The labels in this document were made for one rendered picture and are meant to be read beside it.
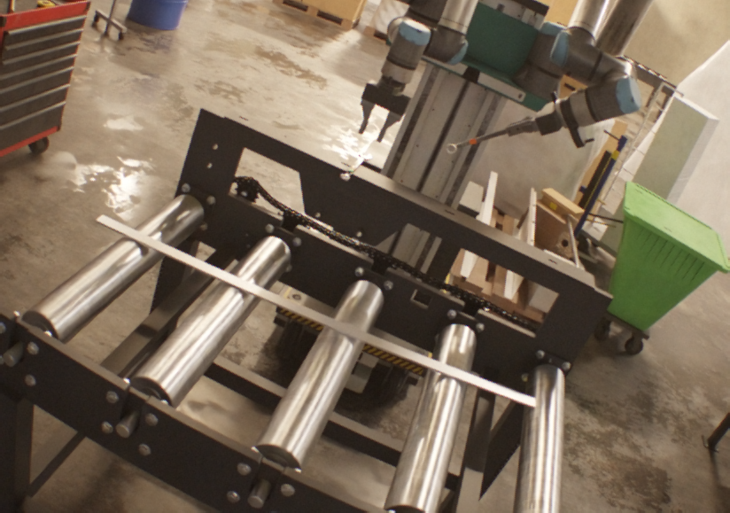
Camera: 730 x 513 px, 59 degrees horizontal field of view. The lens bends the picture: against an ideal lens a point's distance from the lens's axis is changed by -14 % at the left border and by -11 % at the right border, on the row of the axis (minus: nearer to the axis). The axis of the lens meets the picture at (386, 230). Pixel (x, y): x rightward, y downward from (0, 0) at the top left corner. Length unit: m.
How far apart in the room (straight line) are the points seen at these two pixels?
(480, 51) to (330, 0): 7.49
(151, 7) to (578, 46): 5.80
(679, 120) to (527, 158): 1.22
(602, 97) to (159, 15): 5.93
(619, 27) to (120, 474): 2.24
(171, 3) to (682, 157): 4.90
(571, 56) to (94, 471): 1.94
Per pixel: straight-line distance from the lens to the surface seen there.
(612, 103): 1.73
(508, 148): 5.35
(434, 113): 2.90
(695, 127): 5.43
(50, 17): 3.69
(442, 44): 2.14
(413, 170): 2.98
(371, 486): 2.79
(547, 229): 4.70
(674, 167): 5.48
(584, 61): 1.83
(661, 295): 4.50
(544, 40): 2.61
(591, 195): 5.56
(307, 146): 2.11
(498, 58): 2.76
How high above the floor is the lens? 1.91
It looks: 24 degrees down
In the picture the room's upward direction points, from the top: 24 degrees clockwise
